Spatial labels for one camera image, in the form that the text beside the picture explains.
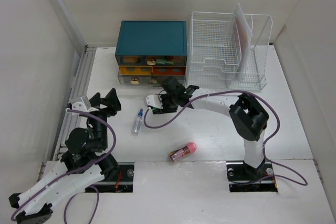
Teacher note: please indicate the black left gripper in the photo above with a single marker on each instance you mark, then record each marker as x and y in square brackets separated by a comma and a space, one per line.
[111, 101]

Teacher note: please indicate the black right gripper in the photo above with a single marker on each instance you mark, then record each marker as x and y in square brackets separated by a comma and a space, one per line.
[165, 109]

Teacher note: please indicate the green highlighter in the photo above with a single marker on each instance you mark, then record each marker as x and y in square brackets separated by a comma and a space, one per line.
[157, 110]

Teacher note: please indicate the small drawer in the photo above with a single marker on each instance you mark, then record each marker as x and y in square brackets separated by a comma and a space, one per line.
[159, 74]
[135, 75]

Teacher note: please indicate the green capsule stapler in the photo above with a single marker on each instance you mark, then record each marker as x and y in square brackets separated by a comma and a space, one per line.
[163, 62]

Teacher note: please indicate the transparent drawer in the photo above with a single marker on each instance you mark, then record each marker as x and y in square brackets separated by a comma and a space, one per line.
[151, 60]

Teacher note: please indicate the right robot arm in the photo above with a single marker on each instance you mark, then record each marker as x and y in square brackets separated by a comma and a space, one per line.
[248, 116]

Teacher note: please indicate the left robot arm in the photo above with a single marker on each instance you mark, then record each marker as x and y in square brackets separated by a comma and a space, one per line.
[88, 160]

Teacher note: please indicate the small clear spray bottle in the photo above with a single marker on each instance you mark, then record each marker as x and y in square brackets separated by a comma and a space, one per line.
[137, 122]

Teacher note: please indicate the pink capped clip tube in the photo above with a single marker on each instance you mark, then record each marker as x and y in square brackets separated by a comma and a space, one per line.
[180, 153]

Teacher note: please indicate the teal drawer cabinet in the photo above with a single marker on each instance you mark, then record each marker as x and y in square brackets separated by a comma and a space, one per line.
[152, 38]

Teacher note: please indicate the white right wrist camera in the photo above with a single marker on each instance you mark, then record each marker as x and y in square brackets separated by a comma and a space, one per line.
[153, 101]

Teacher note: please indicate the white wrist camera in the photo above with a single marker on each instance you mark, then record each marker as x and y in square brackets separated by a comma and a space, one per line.
[153, 101]
[79, 103]

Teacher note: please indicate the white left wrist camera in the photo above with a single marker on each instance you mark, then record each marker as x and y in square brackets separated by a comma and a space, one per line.
[79, 103]

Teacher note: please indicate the aluminium rail on left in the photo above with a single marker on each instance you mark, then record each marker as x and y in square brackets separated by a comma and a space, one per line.
[78, 87]

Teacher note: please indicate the white wire stacking tray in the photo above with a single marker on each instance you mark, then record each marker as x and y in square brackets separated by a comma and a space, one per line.
[214, 54]

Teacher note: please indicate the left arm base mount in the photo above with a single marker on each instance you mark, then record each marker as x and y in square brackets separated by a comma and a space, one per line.
[122, 182]

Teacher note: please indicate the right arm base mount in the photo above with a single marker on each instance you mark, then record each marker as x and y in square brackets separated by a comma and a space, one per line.
[245, 179]

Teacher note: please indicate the white wire file holder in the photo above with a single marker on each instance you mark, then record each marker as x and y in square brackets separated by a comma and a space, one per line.
[253, 77]

